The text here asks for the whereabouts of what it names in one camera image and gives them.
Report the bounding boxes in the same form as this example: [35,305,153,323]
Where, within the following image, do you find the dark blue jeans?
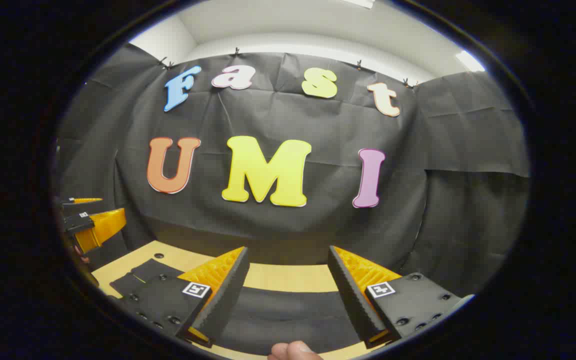
[109,258,364,356]

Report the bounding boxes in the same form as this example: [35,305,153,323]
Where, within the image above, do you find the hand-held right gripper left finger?
[117,246,250,349]

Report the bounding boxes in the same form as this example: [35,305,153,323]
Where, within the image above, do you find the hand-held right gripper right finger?
[327,245,471,350]

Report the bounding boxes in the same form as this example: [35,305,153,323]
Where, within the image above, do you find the black backdrop cloth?
[54,42,531,301]

